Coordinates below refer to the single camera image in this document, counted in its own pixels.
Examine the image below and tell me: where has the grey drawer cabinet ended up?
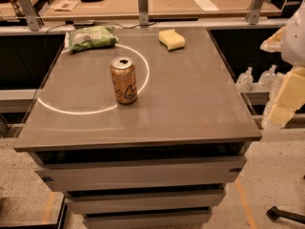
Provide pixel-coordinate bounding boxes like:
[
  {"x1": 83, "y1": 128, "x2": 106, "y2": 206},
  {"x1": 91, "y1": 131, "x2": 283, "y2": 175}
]
[{"x1": 15, "y1": 28, "x2": 261, "y2": 229}]

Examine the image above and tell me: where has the clear sanitizer bottle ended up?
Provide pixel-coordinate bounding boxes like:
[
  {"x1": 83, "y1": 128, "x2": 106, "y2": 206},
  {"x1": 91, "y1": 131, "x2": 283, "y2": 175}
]
[
  {"x1": 236, "y1": 67, "x2": 254, "y2": 92},
  {"x1": 257, "y1": 65, "x2": 276, "y2": 90}
]

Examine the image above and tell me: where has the middle metal bracket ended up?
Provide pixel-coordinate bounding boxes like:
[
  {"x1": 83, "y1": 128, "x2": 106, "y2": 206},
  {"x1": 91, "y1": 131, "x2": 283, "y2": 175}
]
[{"x1": 138, "y1": 0, "x2": 149, "y2": 27}]

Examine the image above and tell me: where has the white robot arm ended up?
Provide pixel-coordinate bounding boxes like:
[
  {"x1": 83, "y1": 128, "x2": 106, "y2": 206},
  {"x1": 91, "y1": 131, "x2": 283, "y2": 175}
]
[{"x1": 260, "y1": 5, "x2": 305, "y2": 130}]

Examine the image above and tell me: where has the right clear sanitizer bottle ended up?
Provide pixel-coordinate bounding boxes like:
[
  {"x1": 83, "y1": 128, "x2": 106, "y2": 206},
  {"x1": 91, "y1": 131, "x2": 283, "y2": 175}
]
[{"x1": 257, "y1": 65, "x2": 276, "y2": 90}]

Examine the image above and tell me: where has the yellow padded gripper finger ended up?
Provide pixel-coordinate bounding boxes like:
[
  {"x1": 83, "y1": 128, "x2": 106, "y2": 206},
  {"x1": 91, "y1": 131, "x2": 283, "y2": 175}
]
[
  {"x1": 268, "y1": 67, "x2": 305, "y2": 127},
  {"x1": 260, "y1": 27, "x2": 285, "y2": 52}
]

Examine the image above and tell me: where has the green jalapeno chip bag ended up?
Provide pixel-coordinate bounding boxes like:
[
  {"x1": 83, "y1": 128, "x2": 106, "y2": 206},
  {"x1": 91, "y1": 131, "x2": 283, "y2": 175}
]
[{"x1": 65, "y1": 26, "x2": 118, "y2": 52}]

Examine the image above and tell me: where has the small paper card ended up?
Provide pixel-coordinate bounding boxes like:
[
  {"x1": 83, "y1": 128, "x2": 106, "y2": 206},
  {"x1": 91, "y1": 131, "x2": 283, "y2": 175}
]
[{"x1": 51, "y1": 0, "x2": 78, "y2": 11}]

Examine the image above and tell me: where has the yellow sponge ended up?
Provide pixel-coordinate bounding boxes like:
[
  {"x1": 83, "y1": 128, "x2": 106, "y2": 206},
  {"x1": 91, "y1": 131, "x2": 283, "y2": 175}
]
[{"x1": 158, "y1": 29, "x2": 185, "y2": 51}]

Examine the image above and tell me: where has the white paper sheet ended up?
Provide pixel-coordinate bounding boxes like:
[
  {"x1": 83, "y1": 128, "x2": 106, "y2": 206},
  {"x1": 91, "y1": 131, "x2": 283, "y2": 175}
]
[{"x1": 195, "y1": 0, "x2": 219, "y2": 12}]

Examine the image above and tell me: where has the black chair base leg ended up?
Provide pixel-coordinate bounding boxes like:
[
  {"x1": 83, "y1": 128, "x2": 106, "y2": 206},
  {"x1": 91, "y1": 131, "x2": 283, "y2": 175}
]
[{"x1": 266, "y1": 206, "x2": 305, "y2": 224}]

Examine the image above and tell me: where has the left clear sanitizer bottle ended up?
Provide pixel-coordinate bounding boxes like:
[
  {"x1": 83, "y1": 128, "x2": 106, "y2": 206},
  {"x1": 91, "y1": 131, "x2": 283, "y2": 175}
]
[{"x1": 236, "y1": 67, "x2": 254, "y2": 92}]

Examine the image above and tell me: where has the left metal bracket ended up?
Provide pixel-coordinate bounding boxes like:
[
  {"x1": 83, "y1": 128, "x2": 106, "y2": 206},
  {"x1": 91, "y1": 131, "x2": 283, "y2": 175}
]
[{"x1": 18, "y1": 0, "x2": 44, "y2": 31}]

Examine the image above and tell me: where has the gold soda can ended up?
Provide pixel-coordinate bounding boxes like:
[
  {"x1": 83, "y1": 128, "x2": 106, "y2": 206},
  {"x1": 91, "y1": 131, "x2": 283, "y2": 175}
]
[{"x1": 111, "y1": 56, "x2": 137, "y2": 105}]

